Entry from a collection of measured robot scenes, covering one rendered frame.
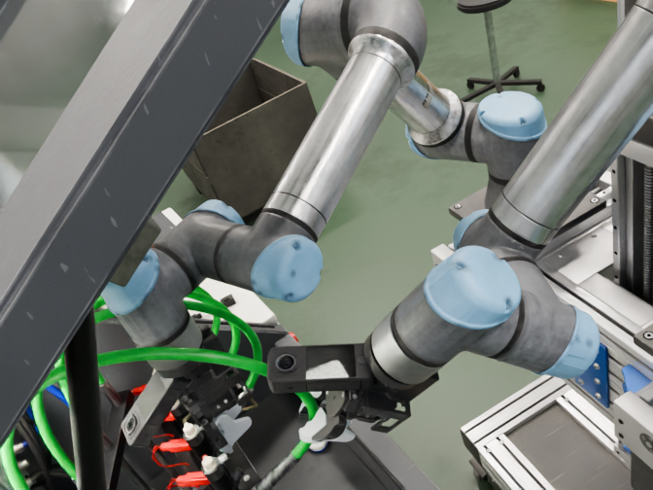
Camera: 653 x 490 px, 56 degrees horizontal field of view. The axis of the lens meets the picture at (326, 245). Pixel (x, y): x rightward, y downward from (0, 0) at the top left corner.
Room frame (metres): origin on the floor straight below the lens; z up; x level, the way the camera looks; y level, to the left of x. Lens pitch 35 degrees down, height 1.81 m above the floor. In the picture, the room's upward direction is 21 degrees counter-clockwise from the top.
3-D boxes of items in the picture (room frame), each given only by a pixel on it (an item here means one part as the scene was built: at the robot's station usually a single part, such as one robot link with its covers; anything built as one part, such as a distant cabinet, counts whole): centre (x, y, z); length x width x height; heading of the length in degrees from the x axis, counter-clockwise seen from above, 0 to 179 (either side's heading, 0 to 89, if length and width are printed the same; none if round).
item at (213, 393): (0.61, 0.22, 1.25); 0.09 x 0.08 x 0.12; 111
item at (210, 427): (0.58, 0.24, 1.19); 0.05 x 0.02 x 0.09; 21
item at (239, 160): (3.47, 0.25, 0.32); 0.92 x 0.76 x 0.64; 20
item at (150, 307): (0.61, 0.23, 1.41); 0.09 x 0.08 x 0.11; 131
